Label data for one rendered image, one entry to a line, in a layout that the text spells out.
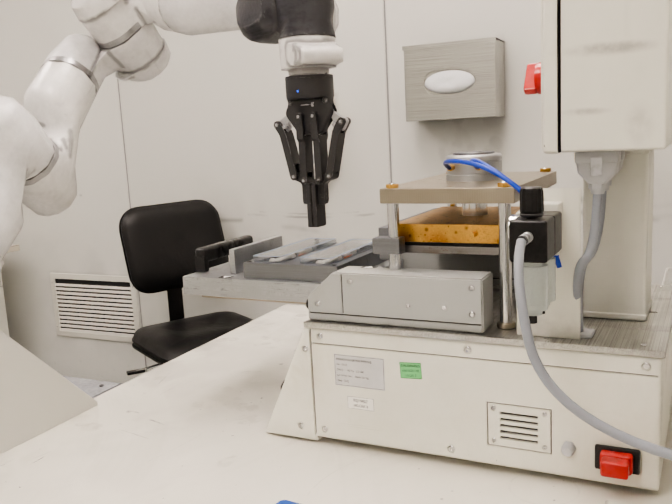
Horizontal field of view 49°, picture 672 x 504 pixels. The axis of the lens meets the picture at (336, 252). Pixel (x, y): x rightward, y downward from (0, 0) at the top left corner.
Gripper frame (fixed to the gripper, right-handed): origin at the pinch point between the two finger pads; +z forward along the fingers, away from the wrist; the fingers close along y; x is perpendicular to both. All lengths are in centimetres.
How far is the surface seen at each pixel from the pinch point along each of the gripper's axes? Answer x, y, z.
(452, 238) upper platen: 9.7, -26.1, 3.4
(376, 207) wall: -140, 55, 17
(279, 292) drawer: 10.9, 1.0, 12.1
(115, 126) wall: -134, 172, -18
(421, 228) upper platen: 9.8, -21.7, 2.1
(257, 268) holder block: 9.9, 5.3, 8.8
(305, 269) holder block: 9.8, -3.2, 8.6
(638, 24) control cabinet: 16, -49, -21
